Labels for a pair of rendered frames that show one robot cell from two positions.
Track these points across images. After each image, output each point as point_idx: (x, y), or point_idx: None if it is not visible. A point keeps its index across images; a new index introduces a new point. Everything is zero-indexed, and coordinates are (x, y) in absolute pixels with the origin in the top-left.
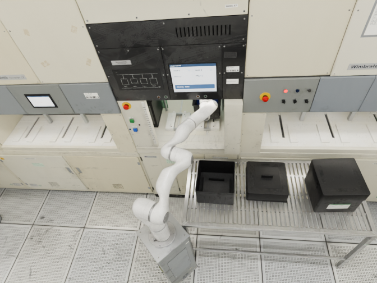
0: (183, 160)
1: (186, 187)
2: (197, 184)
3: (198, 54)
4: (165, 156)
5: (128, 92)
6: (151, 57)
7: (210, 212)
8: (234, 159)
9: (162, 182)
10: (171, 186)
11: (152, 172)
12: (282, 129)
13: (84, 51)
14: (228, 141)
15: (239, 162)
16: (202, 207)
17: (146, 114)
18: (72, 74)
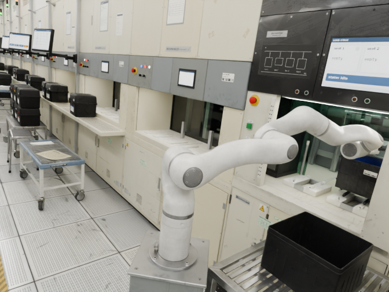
0: (278, 138)
1: (259, 243)
2: (278, 230)
3: (383, 19)
4: (256, 136)
5: (264, 78)
6: (313, 26)
7: (270, 289)
8: (375, 271)
9: (228, 143)
10: (235, 161)
11: (232, 232)
12: None
13: (249, 19)
14: (377, 208)
15: (383, 280)
16: (261, 275)
17: (269, 119)
18: (224, 48)
